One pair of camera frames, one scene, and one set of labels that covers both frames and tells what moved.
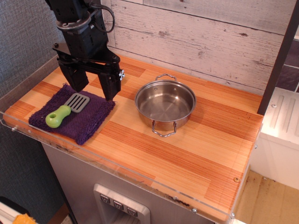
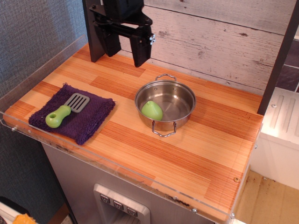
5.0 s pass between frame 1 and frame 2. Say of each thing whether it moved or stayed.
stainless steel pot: stayed
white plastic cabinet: stayed
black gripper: moved
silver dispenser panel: stayed
